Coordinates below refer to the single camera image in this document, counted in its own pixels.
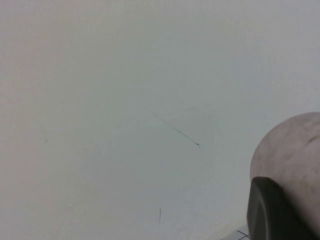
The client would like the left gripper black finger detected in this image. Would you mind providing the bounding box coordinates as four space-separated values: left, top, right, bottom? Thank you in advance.
246 176 317 240

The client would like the pale pink cup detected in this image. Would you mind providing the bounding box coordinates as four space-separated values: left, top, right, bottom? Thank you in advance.
249 111 320 238

